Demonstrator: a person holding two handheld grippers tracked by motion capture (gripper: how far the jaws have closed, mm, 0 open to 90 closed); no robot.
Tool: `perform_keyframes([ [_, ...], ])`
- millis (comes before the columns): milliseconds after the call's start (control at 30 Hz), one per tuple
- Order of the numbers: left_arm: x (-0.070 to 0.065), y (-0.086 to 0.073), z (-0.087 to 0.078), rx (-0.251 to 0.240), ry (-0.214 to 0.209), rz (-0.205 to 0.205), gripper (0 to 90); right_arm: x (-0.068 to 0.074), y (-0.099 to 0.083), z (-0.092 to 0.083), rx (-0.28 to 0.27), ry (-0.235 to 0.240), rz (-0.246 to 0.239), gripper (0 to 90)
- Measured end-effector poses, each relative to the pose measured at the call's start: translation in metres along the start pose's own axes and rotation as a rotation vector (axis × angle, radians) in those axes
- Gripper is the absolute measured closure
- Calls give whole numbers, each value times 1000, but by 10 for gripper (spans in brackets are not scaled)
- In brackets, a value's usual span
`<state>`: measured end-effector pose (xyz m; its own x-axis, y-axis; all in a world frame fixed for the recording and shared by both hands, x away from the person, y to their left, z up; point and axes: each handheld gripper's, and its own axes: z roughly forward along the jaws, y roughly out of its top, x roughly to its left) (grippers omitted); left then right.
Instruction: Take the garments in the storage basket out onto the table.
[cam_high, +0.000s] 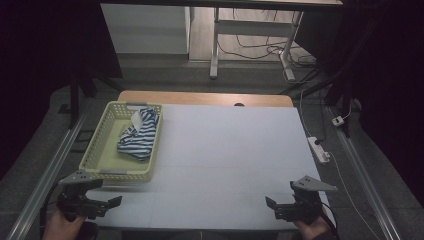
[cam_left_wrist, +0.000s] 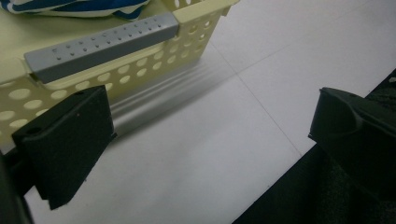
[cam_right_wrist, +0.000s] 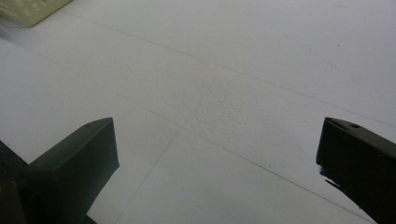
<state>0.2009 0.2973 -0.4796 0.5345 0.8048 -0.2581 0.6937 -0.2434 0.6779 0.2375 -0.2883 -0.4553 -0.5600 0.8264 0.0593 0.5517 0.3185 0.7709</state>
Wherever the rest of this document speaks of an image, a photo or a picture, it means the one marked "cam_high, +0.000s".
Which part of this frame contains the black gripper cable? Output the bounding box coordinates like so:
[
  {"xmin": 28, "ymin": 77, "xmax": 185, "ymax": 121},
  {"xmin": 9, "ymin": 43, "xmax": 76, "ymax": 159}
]
[
  {"xmin": 320, "ymin": 201, "xmax": 339, "ymax": 239},
  {"xmin": 39, "ymin": 182, "xmax": 68, "ymax": 239}
]

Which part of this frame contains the aluminium rail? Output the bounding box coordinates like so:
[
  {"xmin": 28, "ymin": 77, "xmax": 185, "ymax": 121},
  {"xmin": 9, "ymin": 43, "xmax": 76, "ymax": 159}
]
[
  {"xmin": 328, "ymin": 106, "xmax": 403, "ymax": 240},
  {"xmin": 6, "ymin": 109, "xmax": 88, "ymax": 240}
]

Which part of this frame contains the person's left hand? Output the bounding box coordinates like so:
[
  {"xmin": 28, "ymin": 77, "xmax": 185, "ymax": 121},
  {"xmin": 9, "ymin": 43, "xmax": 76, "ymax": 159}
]
[{"xmin": 42, "ymin": 209, "xmax": 88, "ymax": 240}]

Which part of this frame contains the white table cover sheet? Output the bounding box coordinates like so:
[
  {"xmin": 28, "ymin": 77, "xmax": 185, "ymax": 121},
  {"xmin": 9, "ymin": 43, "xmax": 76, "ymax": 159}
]
[{"xmin": 87, "ymin": 103, "xmax": 334, "ymax": 232}]

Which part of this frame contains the white power strip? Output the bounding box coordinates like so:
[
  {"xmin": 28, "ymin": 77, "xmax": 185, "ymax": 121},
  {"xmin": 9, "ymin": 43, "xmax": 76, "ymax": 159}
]
[{"xmin": 306, "ymin": 136, "xmax": 331, "ymax": 165}]

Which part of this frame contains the white cabinet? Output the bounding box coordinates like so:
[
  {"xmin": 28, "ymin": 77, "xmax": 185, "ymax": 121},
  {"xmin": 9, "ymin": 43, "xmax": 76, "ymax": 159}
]
[{"xmin": 100, "ymin": 3, "xmax": 192, "ymax": 55}]

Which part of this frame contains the thin white cable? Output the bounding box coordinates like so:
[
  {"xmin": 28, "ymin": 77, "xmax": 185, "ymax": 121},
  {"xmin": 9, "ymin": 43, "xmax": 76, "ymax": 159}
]
[{"xmin": 328, "ymin": 152, "xmax": 383, "ymax": 240}]

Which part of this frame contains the person's right hand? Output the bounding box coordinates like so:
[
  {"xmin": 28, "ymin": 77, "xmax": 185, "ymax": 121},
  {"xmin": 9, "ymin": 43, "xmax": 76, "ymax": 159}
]
[{"xmin": 292, "ymin": 205, "xmax": 332, "ymax": 240}]

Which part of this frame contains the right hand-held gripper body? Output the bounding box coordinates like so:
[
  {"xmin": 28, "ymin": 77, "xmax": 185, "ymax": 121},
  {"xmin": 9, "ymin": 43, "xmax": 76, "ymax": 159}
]
[{"xmin": 274, "ymin": 174, "xmax": 339, "ymax": 225}]

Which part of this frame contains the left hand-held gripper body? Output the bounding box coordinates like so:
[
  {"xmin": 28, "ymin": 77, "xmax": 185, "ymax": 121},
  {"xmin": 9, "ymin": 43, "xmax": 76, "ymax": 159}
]
[{"xmin": 56, "ymin": 169, "xmax": 105, "ymax": 222}]

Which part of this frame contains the pale yellow plastic basket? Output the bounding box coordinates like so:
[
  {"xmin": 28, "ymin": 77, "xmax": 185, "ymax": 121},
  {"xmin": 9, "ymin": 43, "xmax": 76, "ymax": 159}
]
[{"xmin": 78, "ymin": 100, "xmax": 164, "ymax": 184}]

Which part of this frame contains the blue white striped cloth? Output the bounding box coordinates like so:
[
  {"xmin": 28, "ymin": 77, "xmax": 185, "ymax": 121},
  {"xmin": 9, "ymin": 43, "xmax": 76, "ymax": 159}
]
[{"xmin": 116, "ymin": 106, "xmax": 161, "ymax": 162}]

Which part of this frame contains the black metal stand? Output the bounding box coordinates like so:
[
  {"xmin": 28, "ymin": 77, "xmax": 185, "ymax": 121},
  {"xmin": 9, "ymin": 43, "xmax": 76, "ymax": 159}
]
[
  {"xmin": 281, "ymin": 19, "xmax": 381, "ymax": 138},
  {"xmin": 58, "ymin": 66, "xmax": 124, "ymax": 130}
]

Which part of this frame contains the white desk with metal legs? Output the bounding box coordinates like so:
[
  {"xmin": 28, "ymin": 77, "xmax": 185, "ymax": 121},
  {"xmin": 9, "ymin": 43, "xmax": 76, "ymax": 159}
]
[{"xmin": 99, "ymin": 0, "xmax": 344, "ymax": 82}]

